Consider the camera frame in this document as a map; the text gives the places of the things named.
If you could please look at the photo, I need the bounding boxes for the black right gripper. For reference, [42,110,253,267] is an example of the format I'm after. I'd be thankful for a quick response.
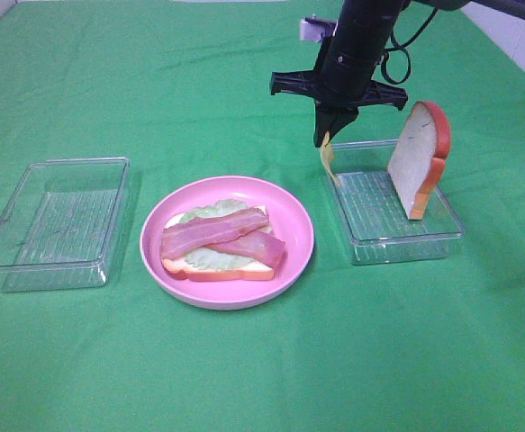
[269,40,408,147]

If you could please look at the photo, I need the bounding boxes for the yellow cheese slice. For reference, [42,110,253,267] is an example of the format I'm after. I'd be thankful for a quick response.
[320,131,341,187]

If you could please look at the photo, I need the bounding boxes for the toast bread slice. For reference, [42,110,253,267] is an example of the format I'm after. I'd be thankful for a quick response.
[387,101,452,220]
[161,212,275,282]

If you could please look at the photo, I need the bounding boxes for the bacon strip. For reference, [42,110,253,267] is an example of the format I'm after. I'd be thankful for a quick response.
[160,207,269,260]
[206,229,285,268]

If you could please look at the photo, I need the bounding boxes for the green lettuce leaf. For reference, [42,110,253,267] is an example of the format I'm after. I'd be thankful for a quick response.
[178,198,271,272]

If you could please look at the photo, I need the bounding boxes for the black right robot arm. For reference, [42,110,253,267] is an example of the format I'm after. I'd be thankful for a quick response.
[270,0,409,147]

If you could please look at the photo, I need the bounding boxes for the pink plate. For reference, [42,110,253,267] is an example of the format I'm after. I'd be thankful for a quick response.
[140,175,314,310]

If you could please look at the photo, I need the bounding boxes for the right clear plastic tray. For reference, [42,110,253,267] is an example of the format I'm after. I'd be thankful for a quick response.
[323,139,464,266]

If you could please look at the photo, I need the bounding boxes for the clear plastic tray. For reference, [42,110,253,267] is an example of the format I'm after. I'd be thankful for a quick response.
[323,139,464,266]
[0,157,131,293]

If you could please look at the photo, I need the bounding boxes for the green tablecloth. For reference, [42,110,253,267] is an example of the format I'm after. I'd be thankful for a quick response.
[0,1,525,431]

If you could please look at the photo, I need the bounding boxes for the left clear plastic tray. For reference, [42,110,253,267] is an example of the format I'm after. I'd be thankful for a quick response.
[0,157,131,293]

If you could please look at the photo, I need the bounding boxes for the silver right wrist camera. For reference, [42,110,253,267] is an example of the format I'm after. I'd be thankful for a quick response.
[299,15,338,43]

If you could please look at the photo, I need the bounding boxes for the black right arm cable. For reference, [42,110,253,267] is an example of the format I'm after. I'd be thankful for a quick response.
[378,6,439,86]

